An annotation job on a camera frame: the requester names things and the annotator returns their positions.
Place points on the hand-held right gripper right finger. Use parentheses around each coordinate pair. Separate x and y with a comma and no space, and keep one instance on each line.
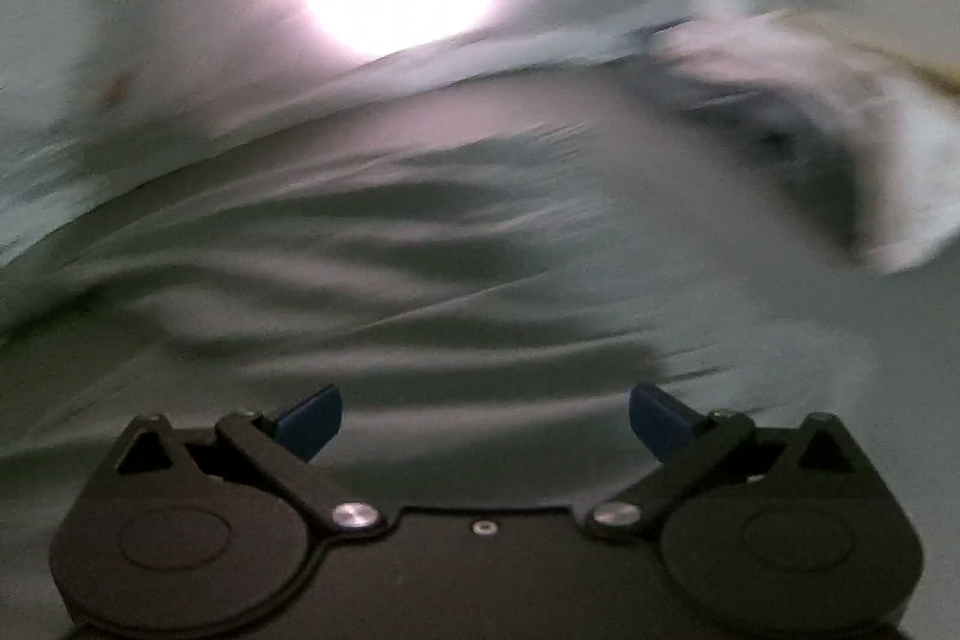
(660,424)

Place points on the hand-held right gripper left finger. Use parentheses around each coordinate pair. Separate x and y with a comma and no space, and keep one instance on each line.
(311,424)

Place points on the grey cloth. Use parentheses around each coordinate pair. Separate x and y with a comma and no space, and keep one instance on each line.
(420,220)

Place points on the white cloth pile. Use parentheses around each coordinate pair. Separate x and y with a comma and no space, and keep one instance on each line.
(795,63)

